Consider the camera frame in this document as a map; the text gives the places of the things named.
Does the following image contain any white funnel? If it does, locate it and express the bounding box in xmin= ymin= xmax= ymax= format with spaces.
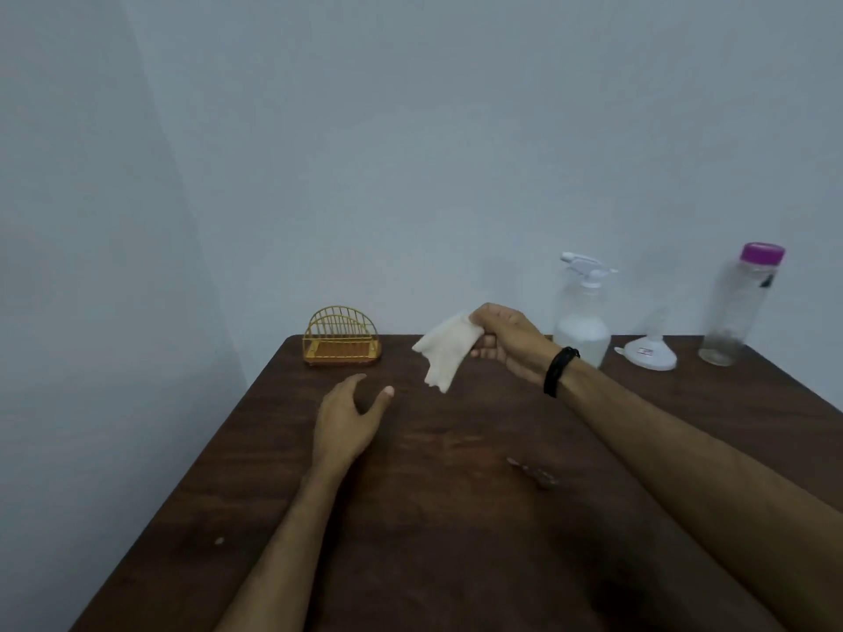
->
xmin=614 ymin=308 xmax=678 ymax=372

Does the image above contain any person's left hand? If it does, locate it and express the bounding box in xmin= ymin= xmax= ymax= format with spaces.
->
xmin=311 ymin=373 xmax=395 ymax=478

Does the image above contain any person's left forearm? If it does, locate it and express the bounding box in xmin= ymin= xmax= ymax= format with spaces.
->
xmin=212 ymin=463 xmax=350 ymax=632

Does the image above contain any gold wire napkin holder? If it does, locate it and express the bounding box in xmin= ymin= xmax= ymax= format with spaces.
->
xmin=302 ymin=305 xmax=383 ymax=367

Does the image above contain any person's right hand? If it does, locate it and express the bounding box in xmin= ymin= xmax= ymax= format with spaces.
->
xmin=469 ymin=303 xmax=562 ymax=387

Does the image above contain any clear spray bottle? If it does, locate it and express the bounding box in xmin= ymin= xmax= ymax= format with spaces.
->
xmin=552 ymin=251 xmax=619 ymax=370

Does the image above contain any white cloth wipe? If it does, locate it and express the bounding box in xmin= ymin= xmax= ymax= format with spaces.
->
xmin=411 ymin=310 xmax=486 ymax=394

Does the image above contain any person's right forearm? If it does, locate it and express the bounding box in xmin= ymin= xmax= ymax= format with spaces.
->
xmin=556 ymin=356 xmax=843 ymax=632

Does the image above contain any clear bottle with purple cap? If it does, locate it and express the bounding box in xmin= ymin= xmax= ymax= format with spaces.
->
xmin=698 ymin=242 xmax=786 ymax=368

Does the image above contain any black wristband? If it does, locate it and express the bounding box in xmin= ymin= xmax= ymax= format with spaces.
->
xmin=543 ymin=346 xmax=582 ymax=398

